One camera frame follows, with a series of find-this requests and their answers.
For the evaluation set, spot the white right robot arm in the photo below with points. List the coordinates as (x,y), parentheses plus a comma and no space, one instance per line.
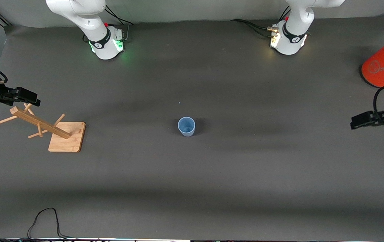
(91,20)

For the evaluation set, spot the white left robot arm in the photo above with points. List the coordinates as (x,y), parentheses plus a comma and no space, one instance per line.
(296,20)

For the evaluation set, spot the wooden cup rack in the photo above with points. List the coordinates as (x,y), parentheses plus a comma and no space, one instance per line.
(67,137)

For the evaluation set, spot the light blue plastic cup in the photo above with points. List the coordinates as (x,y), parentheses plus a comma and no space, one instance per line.
(186,129)

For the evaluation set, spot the dark grey table mat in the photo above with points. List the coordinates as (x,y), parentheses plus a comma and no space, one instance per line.
(192,188)

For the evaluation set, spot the aluminium frame profile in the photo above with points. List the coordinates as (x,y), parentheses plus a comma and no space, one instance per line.
(3,21)

